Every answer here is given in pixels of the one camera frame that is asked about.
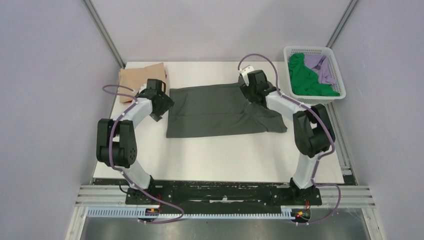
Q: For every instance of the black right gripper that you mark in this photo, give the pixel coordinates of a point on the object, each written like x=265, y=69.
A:
x=247, y=91

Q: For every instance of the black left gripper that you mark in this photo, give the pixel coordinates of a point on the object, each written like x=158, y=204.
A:
x=167, y=102

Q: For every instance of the grey t shirt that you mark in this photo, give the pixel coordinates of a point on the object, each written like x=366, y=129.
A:
x=218, y=110

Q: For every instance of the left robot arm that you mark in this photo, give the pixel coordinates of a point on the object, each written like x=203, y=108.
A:
x=116, y=142

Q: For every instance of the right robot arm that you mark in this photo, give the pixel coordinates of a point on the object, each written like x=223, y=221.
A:
x=313, y=132

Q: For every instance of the beige folded t shirt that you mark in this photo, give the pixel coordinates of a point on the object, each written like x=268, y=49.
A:
x=135, y=78

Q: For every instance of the green t shirt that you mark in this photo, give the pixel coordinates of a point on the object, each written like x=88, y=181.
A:
x=304, y=81

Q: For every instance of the white plastic laundry basket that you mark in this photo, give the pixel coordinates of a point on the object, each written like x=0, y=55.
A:
x=288, y=51

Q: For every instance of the purple t shirt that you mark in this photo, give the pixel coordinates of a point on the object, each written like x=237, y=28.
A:
x=319, y=64

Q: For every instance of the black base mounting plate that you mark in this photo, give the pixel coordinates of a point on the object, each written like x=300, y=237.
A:
x=220, y=197

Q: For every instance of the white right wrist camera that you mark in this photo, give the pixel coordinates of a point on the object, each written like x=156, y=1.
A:
x=243, y=73

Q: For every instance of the aluminium frame rail left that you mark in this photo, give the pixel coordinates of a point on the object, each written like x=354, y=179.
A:
x=90, y=7

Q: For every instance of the aluminium frame rail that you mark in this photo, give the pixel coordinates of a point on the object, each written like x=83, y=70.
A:
x=342, y=23
x=90, y=7

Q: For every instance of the aluminium frame rail right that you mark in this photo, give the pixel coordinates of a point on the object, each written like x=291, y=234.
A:
x=342, y=23

